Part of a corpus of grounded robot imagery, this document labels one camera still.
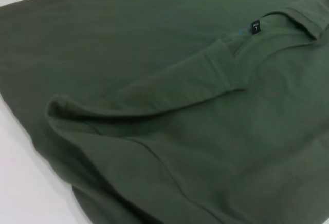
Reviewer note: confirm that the dark green FREE t-shirt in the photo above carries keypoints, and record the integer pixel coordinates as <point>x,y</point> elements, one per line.
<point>180,105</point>

